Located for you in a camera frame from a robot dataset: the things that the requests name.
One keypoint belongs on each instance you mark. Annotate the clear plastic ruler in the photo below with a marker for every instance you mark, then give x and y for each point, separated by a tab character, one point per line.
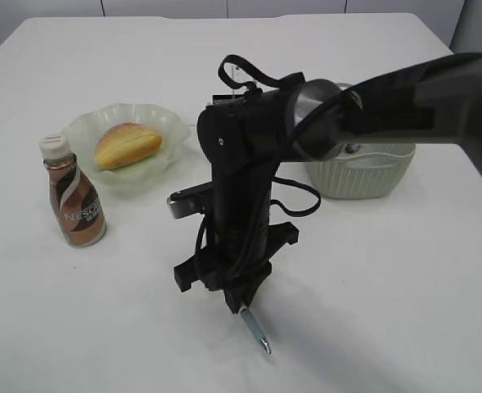
240	77

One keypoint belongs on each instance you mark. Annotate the blue paper ball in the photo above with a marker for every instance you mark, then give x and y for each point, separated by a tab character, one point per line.
352	148

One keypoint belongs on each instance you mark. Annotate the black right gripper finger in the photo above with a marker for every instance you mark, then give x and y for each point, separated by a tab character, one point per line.
240	296

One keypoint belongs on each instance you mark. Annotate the brown coffee bottle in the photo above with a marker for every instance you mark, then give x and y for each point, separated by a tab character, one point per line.
74	200

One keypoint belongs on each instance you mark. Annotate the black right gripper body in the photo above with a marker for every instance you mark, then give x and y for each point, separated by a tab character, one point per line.
220	266

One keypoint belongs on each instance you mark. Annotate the yellow bread roll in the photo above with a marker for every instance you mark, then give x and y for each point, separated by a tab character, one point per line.
126	144

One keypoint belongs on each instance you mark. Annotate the light blue pen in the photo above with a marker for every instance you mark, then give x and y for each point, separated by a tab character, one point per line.
255	330

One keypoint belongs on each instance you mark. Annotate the pale green glass plate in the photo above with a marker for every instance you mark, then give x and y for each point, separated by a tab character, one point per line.
84	132

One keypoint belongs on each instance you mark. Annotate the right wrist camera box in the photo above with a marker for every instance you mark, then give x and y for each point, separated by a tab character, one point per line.
194	200

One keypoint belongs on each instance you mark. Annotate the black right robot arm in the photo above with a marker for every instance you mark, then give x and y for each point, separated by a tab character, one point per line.
293	119

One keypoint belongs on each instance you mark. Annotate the black mesh pen holder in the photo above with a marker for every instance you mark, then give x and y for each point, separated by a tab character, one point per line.
224	99

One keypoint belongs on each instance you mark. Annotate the grey green plastic basket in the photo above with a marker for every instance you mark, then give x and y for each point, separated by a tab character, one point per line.
374	171

